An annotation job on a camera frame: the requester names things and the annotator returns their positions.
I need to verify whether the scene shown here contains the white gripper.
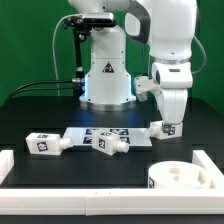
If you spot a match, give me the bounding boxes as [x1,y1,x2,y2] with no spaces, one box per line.
[151,62,193,133]

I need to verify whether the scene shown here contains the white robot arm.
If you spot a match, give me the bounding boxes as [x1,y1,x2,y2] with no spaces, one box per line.
[68,0,197,128]

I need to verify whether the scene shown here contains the white marker board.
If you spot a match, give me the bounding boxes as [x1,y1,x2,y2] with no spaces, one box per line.
[63,127,151,147]

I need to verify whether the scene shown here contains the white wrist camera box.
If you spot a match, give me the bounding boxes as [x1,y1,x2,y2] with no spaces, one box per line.
[134,76,160,102]

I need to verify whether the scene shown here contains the black camera stand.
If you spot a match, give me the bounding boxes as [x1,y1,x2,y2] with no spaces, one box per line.
[63,12,116,95]

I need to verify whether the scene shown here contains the black cables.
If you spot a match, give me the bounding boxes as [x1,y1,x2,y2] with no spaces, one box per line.
[8,79,84,100]

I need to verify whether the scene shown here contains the grey camera cable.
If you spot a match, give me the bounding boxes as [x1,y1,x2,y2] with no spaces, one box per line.
[52,13,81,98]

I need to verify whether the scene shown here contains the white front fence rail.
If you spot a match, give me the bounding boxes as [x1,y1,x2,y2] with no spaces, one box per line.
[0,189,224,216]

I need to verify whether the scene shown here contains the white left fence rail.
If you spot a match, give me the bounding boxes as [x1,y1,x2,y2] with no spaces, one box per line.
[0,150,14,185]

